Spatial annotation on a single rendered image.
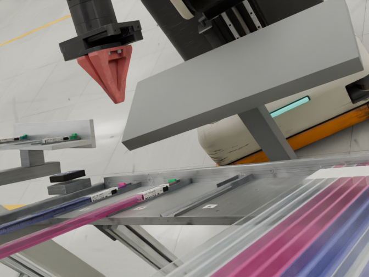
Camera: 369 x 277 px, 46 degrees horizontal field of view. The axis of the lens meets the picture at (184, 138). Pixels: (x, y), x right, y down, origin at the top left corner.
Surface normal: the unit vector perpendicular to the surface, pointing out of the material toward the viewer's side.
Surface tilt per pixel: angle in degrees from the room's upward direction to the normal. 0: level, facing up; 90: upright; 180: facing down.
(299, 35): 0
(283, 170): 46
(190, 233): 0
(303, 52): 0
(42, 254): 90
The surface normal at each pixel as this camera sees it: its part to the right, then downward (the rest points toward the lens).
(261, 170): -0.58, 0.15
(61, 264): 0.76, 0.00
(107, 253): -0.52, -0.62
